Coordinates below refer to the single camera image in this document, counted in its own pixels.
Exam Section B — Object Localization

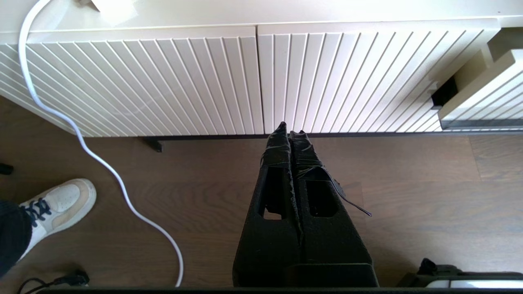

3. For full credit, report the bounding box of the cream ribbed cabinet panel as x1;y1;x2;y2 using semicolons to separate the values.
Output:
0;25;258;138

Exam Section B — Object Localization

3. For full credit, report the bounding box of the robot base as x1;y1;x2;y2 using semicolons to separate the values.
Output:
402;257;523;289

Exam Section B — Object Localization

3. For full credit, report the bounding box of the black cable with plug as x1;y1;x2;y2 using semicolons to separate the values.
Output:
18;269;91;293

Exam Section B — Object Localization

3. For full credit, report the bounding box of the dark trouser leg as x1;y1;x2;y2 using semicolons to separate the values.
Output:
0;199;32;278

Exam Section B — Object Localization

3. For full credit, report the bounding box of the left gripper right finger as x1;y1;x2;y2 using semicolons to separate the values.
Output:
288;130;374;266

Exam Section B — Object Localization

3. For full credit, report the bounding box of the white ribbed cabinet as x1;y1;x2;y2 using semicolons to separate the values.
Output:
0;0;523;152

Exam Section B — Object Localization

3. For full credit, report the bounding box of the white charger adapter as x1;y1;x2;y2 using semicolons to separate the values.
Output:
80;0;137;13

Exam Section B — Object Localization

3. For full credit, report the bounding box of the thick white power cable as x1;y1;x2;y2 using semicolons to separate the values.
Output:
16;0;184;287

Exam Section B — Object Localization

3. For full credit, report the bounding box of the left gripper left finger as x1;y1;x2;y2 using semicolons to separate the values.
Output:
232;122;304;287

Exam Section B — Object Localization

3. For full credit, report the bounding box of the cream drawer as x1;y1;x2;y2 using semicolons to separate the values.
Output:
437;29;523;132

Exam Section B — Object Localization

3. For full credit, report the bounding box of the white sneaker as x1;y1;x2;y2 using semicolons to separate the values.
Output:
18;178;97;262

